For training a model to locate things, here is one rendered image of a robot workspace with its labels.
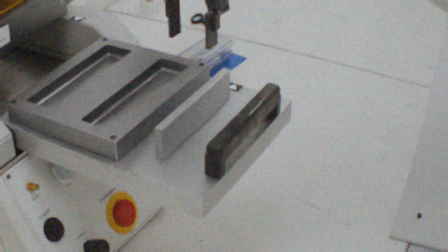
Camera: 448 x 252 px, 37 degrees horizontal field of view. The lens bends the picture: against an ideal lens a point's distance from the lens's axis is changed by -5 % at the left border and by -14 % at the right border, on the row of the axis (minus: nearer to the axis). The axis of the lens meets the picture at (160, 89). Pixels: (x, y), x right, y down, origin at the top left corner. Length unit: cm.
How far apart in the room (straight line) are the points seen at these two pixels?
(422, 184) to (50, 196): 53
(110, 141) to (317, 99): 63
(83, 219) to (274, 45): 70
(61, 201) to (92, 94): 15
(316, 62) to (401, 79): 19
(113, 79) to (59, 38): 21
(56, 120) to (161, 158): 13
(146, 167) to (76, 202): 19
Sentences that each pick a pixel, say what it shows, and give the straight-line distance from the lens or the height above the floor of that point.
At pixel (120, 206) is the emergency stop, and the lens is 100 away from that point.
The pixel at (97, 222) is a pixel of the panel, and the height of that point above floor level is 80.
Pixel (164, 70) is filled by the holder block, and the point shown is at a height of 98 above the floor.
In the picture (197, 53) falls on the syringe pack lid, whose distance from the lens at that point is 139.
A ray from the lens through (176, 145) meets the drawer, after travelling 81.
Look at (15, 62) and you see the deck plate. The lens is 112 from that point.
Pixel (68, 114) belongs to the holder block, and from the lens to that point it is 85.
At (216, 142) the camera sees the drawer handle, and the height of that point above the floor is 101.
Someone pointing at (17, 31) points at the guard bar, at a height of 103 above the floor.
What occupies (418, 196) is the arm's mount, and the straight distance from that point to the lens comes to 104.
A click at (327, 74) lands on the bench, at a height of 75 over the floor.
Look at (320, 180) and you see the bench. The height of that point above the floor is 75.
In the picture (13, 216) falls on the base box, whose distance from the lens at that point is 89.
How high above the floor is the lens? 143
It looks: 30 degrees down
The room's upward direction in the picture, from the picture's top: 3 degrees counter-clockwise
